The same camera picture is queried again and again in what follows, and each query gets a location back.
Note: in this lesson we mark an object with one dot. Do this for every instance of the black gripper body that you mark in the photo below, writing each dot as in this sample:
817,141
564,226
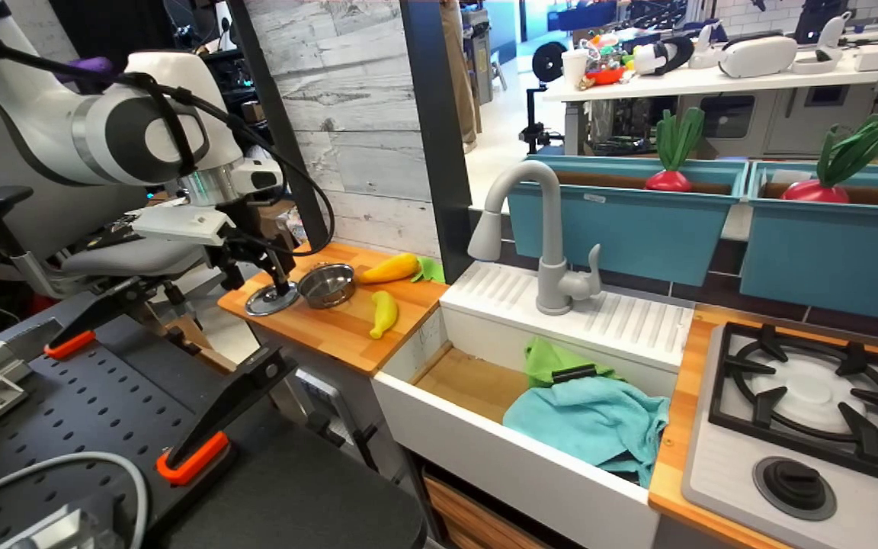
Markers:
243,248

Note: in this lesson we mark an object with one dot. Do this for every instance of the round steel pot lid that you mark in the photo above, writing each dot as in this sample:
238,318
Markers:
285,303

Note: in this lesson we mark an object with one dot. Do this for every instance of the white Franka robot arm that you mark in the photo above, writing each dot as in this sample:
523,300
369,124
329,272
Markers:
45,110

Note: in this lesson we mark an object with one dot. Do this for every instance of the small steel pot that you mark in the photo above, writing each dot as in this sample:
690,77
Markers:
328,288

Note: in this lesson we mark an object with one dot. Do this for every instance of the wooden counter board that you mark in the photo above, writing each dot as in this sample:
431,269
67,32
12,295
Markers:
319,330

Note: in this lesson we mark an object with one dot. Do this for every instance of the yellow toy banana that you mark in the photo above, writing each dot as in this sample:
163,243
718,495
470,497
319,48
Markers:
381,316

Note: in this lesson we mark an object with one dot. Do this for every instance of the black vertical pillar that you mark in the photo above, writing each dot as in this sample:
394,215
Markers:
441,131

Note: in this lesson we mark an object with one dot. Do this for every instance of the purple foam roller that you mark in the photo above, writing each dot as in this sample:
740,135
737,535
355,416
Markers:
92,65

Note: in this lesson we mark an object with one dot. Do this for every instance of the white toy sink unit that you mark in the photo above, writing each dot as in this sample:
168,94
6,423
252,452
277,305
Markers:
480,445

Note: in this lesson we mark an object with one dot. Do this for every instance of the grey toy faucet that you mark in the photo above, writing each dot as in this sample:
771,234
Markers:
549,234

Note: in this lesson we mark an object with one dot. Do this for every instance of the green cloth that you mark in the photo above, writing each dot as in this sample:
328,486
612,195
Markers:
548,361

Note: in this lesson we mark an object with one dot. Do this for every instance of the teal cloth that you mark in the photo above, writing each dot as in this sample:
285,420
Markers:
593,423

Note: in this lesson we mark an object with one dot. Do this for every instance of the teal planter box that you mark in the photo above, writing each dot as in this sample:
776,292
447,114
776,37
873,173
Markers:
837,253
623,234

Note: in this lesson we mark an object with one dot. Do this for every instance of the red toy radish green leaves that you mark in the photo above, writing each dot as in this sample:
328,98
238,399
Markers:
853,152
675,141

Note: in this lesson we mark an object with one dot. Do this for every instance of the wooden stove counter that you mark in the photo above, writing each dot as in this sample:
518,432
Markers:
675,445

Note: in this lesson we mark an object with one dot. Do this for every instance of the white lab table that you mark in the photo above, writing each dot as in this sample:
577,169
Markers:
683,83

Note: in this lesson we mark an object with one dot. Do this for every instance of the grey toy stove black grates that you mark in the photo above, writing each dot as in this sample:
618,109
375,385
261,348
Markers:
731,476

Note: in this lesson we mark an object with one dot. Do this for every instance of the white rounded headset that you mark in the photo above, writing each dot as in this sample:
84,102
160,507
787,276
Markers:
760,57

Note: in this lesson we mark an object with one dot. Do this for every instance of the black slanted frame bar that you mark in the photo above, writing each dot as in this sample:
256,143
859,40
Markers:
281,110

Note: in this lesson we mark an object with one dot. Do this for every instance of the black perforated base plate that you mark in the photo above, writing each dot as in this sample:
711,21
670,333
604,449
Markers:
84,406

